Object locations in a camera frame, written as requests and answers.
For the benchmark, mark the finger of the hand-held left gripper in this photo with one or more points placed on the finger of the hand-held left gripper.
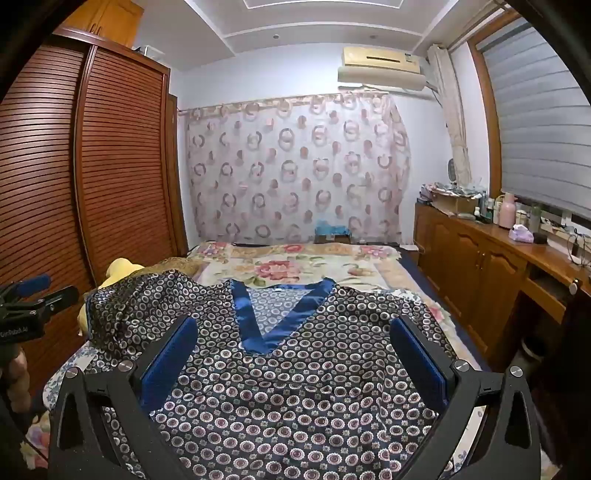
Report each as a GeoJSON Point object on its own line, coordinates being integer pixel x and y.
{"type": "Point", "coordinates": [53, 297]}
{"type": "Point", "coordinates": [28, 284]}

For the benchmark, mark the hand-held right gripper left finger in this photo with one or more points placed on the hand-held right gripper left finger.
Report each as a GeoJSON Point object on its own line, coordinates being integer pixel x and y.
{"type": "Point", "coordinates": [168, 360]}

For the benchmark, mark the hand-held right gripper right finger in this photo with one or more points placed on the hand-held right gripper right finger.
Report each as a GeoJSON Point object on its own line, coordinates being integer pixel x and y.
{"type": "Point", "coordinates": [418, 355]}

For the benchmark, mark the navy circle-patterned satin shirt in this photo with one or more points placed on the navy circle-patterned satin shirt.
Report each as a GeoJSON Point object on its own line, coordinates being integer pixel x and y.
{"type": "Point", "coordinates": [295, 392]}

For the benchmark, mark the person's left hand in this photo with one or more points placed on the person's left hand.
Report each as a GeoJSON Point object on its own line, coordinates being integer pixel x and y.
{"type": "Point", "coordinates": [18, 376]}

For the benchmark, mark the white blue-flowered cloth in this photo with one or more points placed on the white blue-flowered cloth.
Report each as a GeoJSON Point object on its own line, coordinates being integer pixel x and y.
{"type": "Point", "coordinates": [76, 357]}

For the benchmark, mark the yellow plush toy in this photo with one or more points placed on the yellow plush toy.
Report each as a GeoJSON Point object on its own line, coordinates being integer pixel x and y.
{"type": "Point", "coordinates": [121, 269]}

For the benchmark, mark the dark blue mattress sheet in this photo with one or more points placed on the dark blue mattress sheet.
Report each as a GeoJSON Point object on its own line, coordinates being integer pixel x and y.
{"type": "Point", "coordinates": [411, 270]}

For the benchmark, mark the brown patterned cloth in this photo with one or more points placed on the brown patterned cloth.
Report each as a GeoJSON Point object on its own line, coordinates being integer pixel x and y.
{"type": "Point", "coordinates": [175, 266]}

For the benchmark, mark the wooden sideboard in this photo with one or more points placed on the wooden sideboard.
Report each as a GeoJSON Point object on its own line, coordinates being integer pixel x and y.
{"type": "Point", "coordinates": [466, 258]}

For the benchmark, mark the brown louvred wardrobe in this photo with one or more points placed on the brown louvred wardrobe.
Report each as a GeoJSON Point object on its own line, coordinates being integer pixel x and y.
{"type": "Point", "coordinates": [115, 161]}

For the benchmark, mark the floral bedspread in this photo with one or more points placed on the floral bedspread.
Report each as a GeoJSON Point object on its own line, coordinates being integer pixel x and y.
{"type": "Point", "coordinates": [295, 267]}

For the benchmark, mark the blue bundle behind bed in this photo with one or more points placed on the blue bundle behind bed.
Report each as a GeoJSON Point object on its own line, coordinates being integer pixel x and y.
{"type": "Point", "coordinates": [330, 228]}

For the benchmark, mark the cardboard box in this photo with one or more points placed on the cardboard box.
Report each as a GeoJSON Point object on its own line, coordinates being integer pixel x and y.
{"type": "Point", "coordinates": [455, 201]}

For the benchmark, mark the purple tissue pack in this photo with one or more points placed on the purple tissue pack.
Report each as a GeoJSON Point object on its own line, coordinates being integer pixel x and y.
{"type": "Point", "coordinates": [519, 233]}

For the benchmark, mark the pink bottle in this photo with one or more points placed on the pink bottle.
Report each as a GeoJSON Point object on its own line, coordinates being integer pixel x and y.
{"type": "Point", "coordinates": [507, 210]}

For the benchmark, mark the green bottle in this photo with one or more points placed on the green bottle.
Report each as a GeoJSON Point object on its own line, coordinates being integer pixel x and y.
{"type": "Point", "coordinates": [534, 217]}

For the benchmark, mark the small round mirror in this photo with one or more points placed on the small round mirror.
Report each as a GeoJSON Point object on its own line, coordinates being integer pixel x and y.
{"type": "Point", "coordinates": [451, 168]}

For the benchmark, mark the beige tied curtain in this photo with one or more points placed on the beige tied curtain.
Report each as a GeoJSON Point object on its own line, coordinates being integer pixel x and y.
{"type": "Point", "coordinates": [450, 115]}

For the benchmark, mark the white box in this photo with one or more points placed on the white box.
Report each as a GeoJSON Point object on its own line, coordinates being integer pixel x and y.
{"type": "Point", "coordinates": [150, 50]}

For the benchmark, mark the wooden overhead cabinet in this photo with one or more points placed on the wooden overhead cabinet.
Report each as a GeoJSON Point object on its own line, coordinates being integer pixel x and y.
{"type": "Point", "coordinates": [99, 18]}

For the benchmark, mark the beige air conditioner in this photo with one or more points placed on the beige air conditioner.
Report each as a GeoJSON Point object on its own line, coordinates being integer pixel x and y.
{"type": "Point", "coordinates": [378, 60]}

